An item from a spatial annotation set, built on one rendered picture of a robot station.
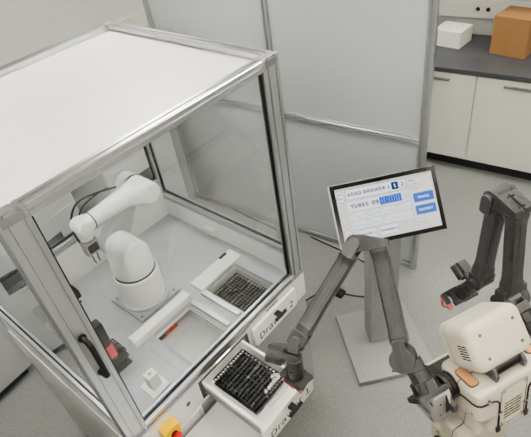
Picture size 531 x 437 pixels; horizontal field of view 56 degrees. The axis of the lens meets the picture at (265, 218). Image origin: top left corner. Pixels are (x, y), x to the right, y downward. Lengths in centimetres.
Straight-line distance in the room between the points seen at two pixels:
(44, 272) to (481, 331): 121
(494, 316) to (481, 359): 13
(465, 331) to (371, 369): 156
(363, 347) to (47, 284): 218
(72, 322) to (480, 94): 351
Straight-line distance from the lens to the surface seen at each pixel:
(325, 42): 305
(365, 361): 313
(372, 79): 300
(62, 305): 146
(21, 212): 128
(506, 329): 166
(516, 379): 172
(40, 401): 356
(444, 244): 389
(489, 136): 443
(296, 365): 174
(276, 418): 195
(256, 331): 219
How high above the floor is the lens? 262
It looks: 39 degrees down
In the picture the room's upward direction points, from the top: 10 degrees counter-clockwise
